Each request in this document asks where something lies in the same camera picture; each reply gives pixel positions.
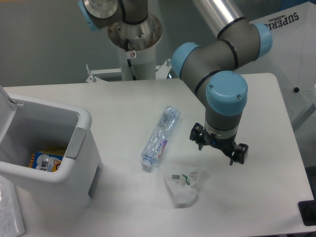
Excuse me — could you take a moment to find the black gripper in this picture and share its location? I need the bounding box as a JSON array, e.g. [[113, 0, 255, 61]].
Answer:
[[190, 122, 248, 166]]

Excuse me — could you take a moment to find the clear plastic wrapper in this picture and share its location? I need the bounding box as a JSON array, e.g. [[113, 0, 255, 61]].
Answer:
[[163, 164, 210, 208]]

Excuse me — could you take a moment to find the crushed clear plastic bottle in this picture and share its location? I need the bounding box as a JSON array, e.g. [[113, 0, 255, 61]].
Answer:
[[141, 106, 181, 170]]

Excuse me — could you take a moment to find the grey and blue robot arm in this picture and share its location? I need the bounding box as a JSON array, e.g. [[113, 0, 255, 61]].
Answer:
[[78, 0, 273, 164]]

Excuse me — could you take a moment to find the white trash can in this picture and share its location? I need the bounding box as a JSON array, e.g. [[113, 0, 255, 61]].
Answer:
[[0, 89, 103, 206]]

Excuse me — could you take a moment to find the black device at table edge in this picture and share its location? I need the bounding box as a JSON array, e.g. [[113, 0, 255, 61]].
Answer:
[[298, 200, 316, 226]]

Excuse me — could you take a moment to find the white umbrella with lettering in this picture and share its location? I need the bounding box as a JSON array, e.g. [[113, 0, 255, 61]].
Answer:
[[243, 0, 316, 167]]

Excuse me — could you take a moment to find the blue yellow snack package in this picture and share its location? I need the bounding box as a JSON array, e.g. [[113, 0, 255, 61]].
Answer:
[[28, 149, 66, 172]]

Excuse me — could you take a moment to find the white metal base frame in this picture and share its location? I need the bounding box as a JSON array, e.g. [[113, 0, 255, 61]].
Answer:
[[85, 58, 178, 83]]

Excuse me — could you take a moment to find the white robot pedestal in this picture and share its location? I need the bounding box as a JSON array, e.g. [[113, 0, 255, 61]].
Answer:
[[108, 13, 162, 81]]

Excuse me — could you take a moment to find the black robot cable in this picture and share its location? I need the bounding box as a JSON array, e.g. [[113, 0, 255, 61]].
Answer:
[[124, 38, 137, 81]]

